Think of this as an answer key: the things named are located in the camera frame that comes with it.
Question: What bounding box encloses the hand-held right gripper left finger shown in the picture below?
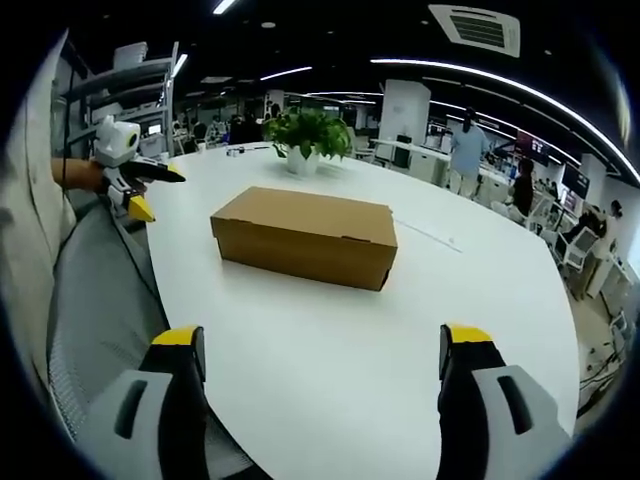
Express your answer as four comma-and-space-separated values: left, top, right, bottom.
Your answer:
74, 325, 210, 480

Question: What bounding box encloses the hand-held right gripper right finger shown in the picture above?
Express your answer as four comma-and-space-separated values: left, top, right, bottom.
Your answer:
435, 322, 572, 480

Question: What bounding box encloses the brown cardboard shoe box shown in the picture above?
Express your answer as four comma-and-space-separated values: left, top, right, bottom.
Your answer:
209, 186, 399, 292

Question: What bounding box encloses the white storage box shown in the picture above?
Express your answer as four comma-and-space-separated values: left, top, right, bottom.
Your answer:
112, 42, 150, 70

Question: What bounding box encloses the grey metal shelf rack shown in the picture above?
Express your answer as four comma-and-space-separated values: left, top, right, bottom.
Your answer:
58, 41, 180, 160

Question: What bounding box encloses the person's beige clothing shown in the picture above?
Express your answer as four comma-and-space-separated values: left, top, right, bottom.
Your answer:
0, 29, 79, 401

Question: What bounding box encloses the grey mesh office chair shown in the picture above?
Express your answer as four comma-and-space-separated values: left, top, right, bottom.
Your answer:
47, 199, 261, 480

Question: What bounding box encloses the green potted plant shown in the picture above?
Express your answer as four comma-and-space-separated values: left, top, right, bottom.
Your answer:
261, 110, 352, 176

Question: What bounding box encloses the white office chair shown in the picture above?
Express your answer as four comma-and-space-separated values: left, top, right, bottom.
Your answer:
554, 227, 599, 274

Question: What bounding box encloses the ceiling air conditioner vent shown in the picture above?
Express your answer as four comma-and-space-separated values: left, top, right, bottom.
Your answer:
428, 3, 522, 60

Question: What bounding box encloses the black cable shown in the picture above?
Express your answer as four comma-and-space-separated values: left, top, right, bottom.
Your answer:
62, 69, 76, 189

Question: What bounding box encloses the wall screen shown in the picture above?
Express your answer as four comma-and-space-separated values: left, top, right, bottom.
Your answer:
514, 130, 551, 166

